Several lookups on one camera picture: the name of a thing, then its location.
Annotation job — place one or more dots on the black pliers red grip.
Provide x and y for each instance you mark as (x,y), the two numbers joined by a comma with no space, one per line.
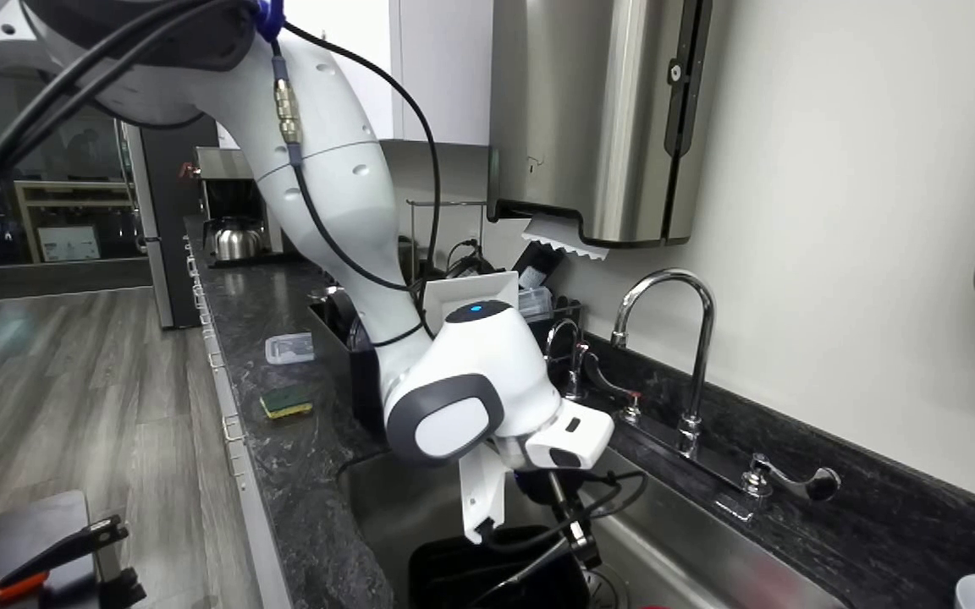
(58,548)

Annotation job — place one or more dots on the steel paper towel dispenser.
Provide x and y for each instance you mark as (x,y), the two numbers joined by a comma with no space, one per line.
(612,114)

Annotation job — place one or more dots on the plain white wall cabinet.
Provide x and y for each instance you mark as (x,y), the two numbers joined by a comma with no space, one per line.
(454,70)

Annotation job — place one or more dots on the steel coffee machine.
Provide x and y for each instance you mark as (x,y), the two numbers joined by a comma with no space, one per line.
(243,192)

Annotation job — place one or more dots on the stainless steel sink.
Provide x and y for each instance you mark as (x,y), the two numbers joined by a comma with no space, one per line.
(397,497)

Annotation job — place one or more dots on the clear bluish plastic tub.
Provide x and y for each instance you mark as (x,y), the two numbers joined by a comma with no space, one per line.
(536,301)

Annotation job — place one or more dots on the black plastic container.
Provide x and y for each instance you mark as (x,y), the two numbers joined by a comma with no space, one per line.
(442,578)

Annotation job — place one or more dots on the wooden frame shelf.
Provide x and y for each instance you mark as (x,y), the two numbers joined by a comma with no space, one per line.
(68,225)

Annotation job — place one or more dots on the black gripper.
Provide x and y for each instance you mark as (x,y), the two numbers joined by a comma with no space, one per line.
(543,488)

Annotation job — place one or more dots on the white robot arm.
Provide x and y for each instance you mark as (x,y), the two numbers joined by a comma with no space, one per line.
(328,206)

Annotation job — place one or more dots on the chrome gooseneck faucet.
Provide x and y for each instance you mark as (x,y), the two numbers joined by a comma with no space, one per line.
(705,360)

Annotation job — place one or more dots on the black dish drainer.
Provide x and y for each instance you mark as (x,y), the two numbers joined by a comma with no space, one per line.
(363,391)

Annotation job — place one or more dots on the green yellow sponge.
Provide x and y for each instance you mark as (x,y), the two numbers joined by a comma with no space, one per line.
(284,403)

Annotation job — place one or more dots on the white paper towel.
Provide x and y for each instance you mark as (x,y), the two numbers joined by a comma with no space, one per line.
(565,237)

